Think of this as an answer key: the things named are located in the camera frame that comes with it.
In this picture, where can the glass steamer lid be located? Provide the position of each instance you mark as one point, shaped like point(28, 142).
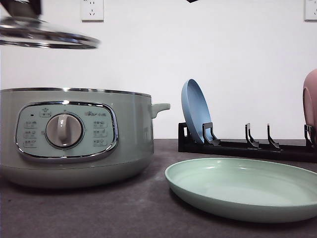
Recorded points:
point(32, 32)

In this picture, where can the green plate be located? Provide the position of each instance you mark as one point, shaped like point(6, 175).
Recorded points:
point(244, 190)

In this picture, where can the blue plate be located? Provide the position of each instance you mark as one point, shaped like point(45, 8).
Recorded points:
point(195, 107)

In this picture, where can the green electric steamer pot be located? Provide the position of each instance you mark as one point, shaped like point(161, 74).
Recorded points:
point(53, 137)

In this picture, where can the pink plate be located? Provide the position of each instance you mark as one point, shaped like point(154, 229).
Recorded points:
point(310, 102)

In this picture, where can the black plate rack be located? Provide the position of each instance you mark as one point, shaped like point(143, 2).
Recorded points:
point(249, 148)

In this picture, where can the white left wall socket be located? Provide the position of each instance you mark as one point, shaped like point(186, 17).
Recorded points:
point(92, 11)

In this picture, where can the white wall socket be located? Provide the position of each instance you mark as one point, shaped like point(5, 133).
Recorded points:
point(92, 11)
point(308, 11)

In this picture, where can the white right wall socket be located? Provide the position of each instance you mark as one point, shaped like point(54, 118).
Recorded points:
point(308, 11)

